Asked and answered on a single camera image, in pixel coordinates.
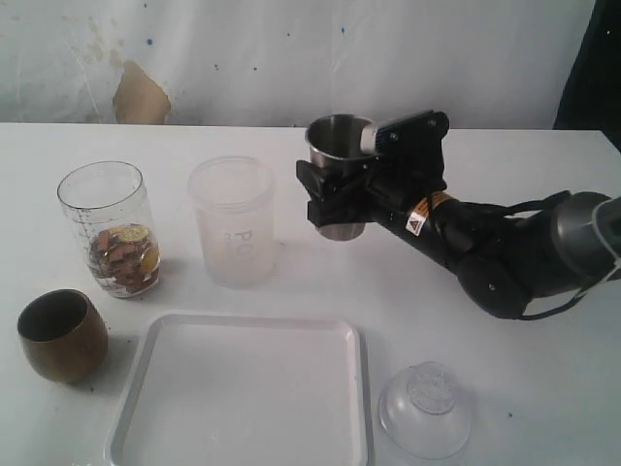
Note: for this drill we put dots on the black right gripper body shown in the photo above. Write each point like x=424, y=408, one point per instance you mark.
x=408, y=193

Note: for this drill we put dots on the clear graduated shaker cup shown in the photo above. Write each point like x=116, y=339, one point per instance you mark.
x=101, y=195

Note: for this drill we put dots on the clear shaker strainer lid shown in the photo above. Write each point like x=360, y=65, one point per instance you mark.
x=424, y=411

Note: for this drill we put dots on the brown wooden cup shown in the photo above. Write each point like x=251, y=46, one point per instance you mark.
x=63, y=336

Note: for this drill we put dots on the frosted plastic container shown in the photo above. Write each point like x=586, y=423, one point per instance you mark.
x=233, y=200

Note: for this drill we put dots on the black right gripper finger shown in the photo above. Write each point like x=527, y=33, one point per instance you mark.
x=326, y=182
x=348, y=203

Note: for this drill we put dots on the white plastic tray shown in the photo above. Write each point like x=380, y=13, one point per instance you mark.
x=243, y=390

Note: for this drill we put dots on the dark object right background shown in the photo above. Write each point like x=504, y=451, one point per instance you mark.
x=591, y=97

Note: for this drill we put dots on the stainless steel tumbler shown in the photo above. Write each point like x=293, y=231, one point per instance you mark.
x=334, y=141

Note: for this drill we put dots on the coins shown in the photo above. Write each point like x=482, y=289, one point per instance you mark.
x=125, y=259

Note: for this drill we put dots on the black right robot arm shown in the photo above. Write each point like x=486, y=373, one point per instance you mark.
x=504, y=257

